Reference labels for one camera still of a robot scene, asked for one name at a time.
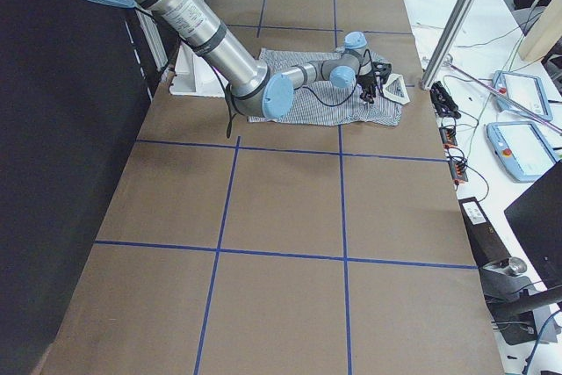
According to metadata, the far blue teach pendant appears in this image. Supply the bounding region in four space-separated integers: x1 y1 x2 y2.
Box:
493 70 553 121

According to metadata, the black box with label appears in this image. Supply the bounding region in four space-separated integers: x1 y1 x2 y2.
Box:
458 197 511 267

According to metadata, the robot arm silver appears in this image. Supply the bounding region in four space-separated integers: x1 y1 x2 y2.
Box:
87 0 387 119

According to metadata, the long metal rod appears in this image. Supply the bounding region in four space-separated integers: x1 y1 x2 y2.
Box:
443 59 562 135

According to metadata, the black clamp tool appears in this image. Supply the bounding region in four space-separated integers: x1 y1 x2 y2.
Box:
429 81 461 119

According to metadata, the aluminium frame post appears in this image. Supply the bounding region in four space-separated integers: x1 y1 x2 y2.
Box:
421 0 475 90

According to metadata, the striped polo shirt white collar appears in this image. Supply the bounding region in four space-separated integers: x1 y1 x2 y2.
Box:
259 47 402 126

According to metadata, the black monitor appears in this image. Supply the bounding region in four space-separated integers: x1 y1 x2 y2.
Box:
504 162 562 287

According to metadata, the wooden board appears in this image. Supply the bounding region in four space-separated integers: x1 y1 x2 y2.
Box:
519 0 561 61

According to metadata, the near blue teach pendant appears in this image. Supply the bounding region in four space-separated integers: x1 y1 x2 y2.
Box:
486 120 559 183

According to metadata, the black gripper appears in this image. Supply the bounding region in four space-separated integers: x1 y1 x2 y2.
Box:
357 61 391 104

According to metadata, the blue teach pendant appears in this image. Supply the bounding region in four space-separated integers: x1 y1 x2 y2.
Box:
486 120 559 183
493 70 553 121

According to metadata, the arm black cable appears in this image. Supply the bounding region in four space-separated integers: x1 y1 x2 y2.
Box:
131 1 378 139

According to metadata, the orange black connector block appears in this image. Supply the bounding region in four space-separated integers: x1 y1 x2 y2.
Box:
439 126 458 148

